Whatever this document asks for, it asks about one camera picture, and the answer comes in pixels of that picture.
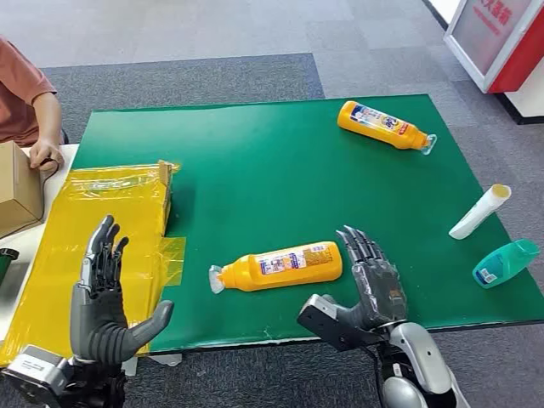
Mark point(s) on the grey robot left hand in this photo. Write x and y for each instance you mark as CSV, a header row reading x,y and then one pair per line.
x,y
97,321

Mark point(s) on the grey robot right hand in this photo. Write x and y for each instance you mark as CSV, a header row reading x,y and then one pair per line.
x,y
378,293

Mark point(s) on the orange detergent bottle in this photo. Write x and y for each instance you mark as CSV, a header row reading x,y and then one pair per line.
x,y
281,267
378,124

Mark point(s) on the person's forearm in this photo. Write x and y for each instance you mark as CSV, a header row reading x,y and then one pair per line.
x,y
47,121

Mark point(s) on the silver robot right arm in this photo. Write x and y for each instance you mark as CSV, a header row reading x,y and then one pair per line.
x,y
419,349

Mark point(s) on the teal plastic bottle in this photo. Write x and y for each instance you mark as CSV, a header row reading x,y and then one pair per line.
x,y
503,263

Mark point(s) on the yellow plastic wrapped cardboard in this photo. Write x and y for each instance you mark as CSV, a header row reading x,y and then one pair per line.
x,y
50,225

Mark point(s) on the dark green container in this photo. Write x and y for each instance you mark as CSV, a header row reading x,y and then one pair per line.
x,y
6,262

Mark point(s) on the white tube yellow end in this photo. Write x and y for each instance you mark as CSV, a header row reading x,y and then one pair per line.
x,y
480,211

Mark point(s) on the green table mat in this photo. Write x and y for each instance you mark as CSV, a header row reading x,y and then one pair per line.
x,y
276,186

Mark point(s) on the brown cardboard box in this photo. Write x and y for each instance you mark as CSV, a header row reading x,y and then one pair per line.
x,y
16,186

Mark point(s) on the person's hand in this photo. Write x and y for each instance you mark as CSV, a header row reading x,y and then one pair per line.
x,y
44,153

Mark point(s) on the person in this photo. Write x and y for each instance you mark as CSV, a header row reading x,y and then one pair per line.
x,y
16,90

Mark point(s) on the white platform black base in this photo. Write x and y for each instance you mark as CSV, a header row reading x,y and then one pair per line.
x,y
531,96

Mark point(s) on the red white display stand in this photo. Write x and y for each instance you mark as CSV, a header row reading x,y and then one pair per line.
x,y
489,34

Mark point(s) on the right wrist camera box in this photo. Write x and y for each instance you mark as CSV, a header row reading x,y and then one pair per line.
x,y
323,326

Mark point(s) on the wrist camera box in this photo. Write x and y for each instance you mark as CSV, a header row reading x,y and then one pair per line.
x,y
323,326
34,371

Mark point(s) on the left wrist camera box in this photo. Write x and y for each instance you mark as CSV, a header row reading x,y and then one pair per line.
x,y
34,371

